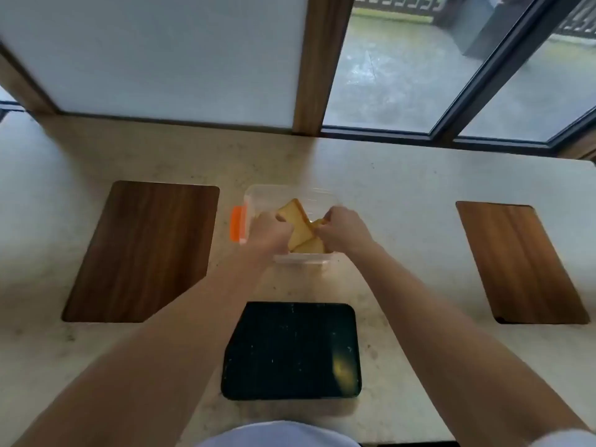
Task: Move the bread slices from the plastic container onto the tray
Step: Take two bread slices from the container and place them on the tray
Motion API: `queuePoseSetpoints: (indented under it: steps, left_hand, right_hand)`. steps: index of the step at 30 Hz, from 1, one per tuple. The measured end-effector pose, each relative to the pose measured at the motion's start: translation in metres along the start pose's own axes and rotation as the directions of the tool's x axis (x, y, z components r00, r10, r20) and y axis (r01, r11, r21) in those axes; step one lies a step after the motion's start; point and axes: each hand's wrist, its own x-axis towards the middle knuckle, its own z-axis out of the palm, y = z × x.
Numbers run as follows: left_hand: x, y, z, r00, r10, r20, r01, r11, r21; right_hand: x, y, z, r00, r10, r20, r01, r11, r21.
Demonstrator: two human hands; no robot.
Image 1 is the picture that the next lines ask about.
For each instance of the person's white shirt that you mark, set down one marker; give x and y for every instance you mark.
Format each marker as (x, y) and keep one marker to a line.
(279, 435)

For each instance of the dark green tray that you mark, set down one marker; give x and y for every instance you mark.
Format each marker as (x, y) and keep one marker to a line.
(288, 353)

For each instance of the person's right hand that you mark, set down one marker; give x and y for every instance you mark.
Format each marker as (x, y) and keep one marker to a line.
(347, 230)

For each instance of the person's left forearm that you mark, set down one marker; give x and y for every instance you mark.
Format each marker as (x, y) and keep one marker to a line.
(163, 358)

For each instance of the wooden window post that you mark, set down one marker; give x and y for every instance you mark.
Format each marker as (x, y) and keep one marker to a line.
(321, 65)
(23, 83)

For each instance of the dark metal window frame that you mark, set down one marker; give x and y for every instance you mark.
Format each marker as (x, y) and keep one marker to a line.
(493, 74)

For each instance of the person's left hand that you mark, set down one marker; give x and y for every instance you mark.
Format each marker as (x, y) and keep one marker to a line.
(267, 235)

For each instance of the golden bread slice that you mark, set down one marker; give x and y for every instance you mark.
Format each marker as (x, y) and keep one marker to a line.
(311, 248)
(295, 216)

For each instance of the dark outdoor block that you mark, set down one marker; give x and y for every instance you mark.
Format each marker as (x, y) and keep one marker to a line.
(484, 27)

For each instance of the dark wooden table inlay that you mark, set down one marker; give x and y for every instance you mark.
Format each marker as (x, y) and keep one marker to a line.
(521, 260)
(144, 251)

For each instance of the clear container with orange clips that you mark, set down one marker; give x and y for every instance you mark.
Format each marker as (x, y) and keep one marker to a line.
(302, 259)

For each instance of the person's right forearm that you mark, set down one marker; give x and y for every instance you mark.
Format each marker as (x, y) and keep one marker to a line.
(447, 349)

